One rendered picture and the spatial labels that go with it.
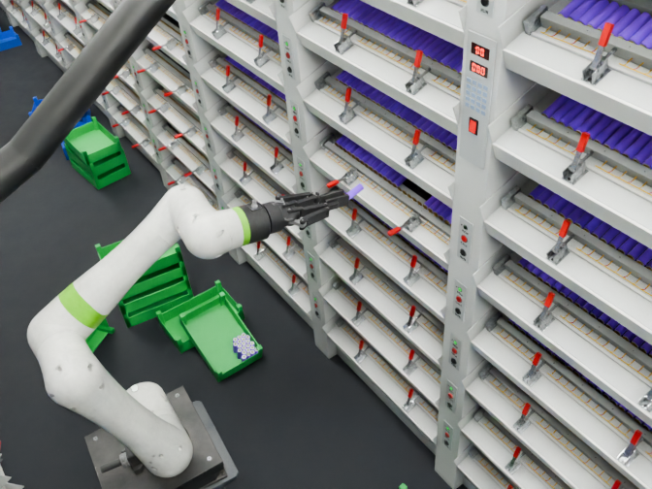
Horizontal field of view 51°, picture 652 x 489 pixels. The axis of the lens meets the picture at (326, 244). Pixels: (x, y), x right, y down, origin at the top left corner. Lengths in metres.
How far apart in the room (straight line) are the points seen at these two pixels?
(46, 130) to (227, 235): 1.11
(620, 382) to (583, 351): 0.10
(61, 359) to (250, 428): 1.12
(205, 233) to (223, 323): 1.34
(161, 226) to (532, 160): 0.84
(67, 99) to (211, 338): 2.39
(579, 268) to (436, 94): 0.48
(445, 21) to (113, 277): 0.92
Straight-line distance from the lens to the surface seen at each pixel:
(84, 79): 0.47
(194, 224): 1.55
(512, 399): 1.94
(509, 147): 1.40
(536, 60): 1.28
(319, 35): 1.84
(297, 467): 2.48
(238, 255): 3.14
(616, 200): 1.30
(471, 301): 1.72
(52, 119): 0.47
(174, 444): 1.86
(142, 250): 1.66
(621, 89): 1.21
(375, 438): 2.52
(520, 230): 1.51
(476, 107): 1.41
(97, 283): 1.68
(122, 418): 1.72
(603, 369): 1.55
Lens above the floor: 2.13
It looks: 41 degrees down
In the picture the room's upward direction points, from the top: 5 degrees counter-clockwise
